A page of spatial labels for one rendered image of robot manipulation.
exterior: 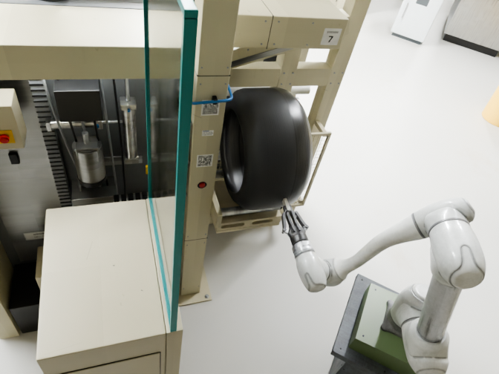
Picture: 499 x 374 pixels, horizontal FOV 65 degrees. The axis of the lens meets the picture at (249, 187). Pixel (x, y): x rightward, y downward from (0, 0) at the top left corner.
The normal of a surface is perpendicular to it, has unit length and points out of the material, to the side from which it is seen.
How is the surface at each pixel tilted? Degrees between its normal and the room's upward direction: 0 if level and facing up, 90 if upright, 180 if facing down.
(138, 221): 0
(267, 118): 23
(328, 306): 0
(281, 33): 90
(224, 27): 90
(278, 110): 15
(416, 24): 90
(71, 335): 0
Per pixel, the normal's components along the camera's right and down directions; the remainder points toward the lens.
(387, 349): 0.11, -0.74
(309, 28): 0.29, 0.71
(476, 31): -0.43, 0.59
